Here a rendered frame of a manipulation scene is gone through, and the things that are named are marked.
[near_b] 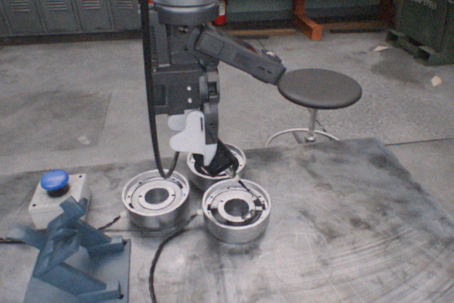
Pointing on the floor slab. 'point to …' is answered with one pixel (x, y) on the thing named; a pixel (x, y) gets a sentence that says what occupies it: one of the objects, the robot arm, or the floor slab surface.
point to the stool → (317, 96)
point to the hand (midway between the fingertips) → (209, 150)
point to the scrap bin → (424, 12)
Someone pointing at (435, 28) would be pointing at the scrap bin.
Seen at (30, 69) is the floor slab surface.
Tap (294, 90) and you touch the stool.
